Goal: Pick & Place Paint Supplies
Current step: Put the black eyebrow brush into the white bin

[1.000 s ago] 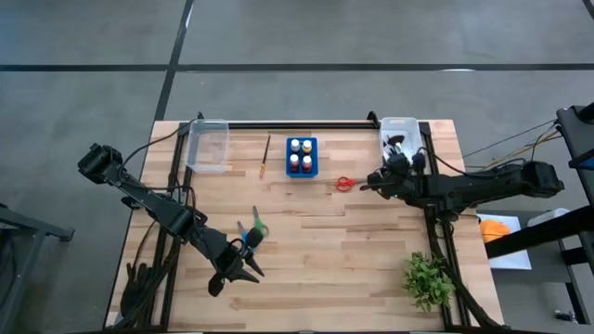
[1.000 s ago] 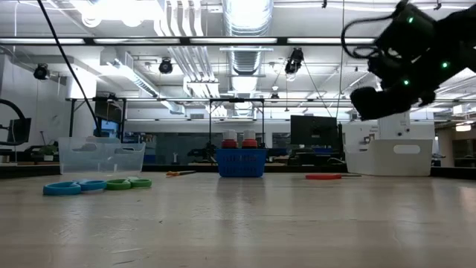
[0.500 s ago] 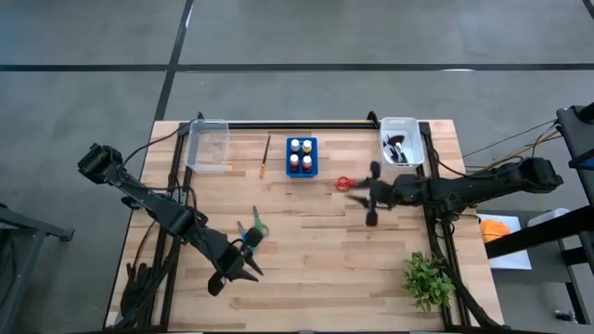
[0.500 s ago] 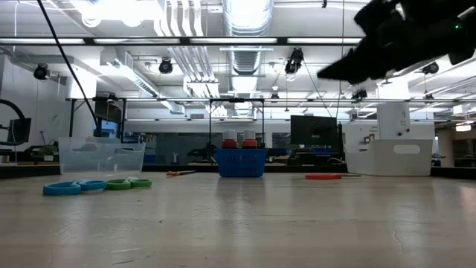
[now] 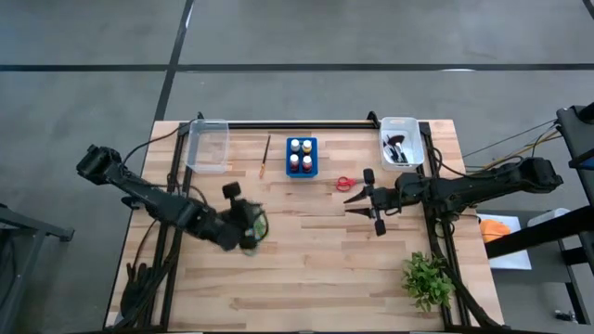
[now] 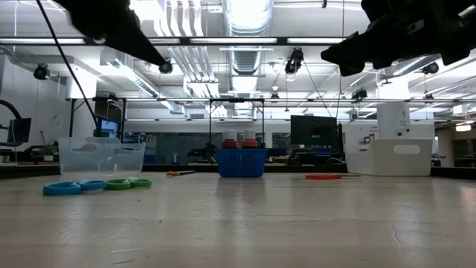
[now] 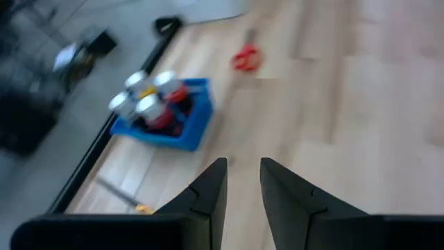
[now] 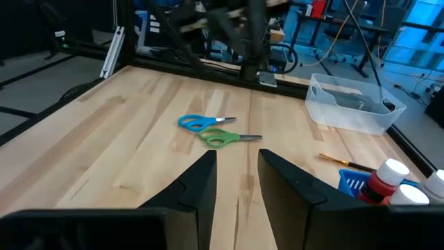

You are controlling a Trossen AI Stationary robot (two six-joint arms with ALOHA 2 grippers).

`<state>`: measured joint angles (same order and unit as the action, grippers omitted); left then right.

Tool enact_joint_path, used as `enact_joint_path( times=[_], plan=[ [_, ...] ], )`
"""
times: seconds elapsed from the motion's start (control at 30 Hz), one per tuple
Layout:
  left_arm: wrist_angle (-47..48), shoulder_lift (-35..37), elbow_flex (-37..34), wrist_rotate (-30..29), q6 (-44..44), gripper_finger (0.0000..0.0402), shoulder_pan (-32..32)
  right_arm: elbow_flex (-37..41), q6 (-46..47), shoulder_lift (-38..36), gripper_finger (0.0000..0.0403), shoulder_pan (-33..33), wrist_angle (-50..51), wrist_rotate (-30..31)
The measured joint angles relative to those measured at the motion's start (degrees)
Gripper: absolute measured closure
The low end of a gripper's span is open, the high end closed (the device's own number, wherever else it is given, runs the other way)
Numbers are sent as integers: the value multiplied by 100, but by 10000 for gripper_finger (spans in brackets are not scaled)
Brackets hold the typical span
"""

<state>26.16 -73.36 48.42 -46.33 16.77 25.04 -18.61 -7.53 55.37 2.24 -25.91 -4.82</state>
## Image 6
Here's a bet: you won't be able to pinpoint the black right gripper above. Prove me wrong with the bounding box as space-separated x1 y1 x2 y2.
319 0 476 77

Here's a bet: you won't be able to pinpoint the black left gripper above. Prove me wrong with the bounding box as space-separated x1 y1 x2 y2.
54 0 167 68

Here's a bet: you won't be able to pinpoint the small black monitor on arm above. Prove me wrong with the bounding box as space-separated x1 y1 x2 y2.
7 118 33 144

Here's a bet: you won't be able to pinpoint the white column with sensors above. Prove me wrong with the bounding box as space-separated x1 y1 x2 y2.
376 102 411 141

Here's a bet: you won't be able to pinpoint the black computer monitor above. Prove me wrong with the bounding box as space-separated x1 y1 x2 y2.
289 114 345 152

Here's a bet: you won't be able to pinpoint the white plastic bin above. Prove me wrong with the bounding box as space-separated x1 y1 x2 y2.
344 139 434 177

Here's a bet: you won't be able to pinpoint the clear plastic bin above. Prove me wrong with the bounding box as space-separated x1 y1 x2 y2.
58 136 147 176

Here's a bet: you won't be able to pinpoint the red scissors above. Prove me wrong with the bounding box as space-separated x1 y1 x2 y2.
305 173 361 181

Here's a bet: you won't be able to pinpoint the green scissors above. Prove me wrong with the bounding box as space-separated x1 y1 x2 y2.
105 177 152 191

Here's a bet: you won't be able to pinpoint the small potted plant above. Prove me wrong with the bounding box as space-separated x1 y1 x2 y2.
39 144 59 162

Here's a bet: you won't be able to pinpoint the blue plastic basket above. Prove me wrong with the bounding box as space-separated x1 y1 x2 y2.
215 147 268 178

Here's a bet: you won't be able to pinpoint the blue scissors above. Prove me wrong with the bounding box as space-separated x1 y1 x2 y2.
42 179 108 197

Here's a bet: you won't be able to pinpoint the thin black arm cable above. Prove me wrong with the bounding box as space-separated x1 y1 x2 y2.
35 0 102 138

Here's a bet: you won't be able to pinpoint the black workstation frame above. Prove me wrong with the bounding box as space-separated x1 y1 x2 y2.
68 97 266 150

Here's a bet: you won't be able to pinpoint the silver ventilation duct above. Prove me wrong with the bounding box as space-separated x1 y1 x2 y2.
222 0 275 117

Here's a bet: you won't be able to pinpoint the black corrugated cable hose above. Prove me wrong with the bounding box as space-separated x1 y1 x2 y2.
0 98 23 148

